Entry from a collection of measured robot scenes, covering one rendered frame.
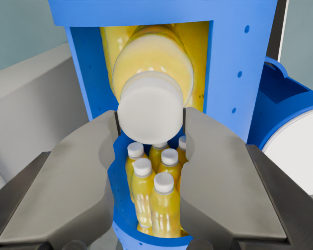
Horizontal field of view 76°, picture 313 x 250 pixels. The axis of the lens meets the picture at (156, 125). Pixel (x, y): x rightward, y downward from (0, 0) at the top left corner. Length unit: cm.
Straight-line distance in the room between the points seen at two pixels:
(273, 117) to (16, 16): 155
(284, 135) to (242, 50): 34
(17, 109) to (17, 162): 14
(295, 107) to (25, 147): 67
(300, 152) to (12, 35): 168
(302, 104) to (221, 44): 38
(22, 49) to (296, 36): 181
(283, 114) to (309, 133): 7
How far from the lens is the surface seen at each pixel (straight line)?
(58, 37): 158
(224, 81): 22
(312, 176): 67
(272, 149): 55
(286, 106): 56
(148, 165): 44
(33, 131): 66
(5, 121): 60
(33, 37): 166
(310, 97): 58
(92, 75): 40
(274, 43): 145
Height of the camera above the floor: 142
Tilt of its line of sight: 59 degrees down
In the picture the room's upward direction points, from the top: 178 degrees counter-clockwise
